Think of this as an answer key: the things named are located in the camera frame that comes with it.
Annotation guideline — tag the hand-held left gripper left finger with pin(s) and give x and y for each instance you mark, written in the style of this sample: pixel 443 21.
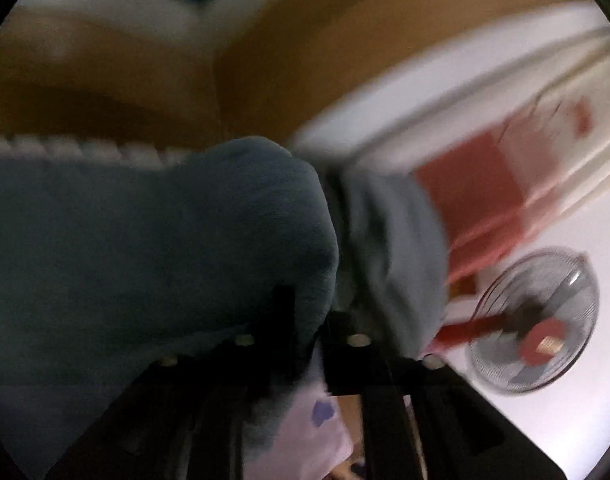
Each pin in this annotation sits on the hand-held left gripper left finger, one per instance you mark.
pixel 285 340

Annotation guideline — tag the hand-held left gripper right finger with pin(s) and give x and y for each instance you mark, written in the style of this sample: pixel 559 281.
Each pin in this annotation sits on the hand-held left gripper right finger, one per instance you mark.
pixel 345 360

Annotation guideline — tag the blue denim jeans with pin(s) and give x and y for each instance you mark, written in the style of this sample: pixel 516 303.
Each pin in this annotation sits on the blue denim jeans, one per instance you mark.
pixel 135 260

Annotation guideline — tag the pink heart printed sheet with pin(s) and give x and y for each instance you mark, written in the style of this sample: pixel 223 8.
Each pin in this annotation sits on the pink heart printed sheet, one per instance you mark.
pixel 305 440

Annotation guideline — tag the electric fan with red hub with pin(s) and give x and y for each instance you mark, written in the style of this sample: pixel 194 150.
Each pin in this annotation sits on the electric fan with red hub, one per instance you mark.
pixel 560 285

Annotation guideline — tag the white ribbed cloth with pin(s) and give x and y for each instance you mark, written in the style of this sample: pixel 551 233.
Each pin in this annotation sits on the white ribbed cloth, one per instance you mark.
pixel 60 149

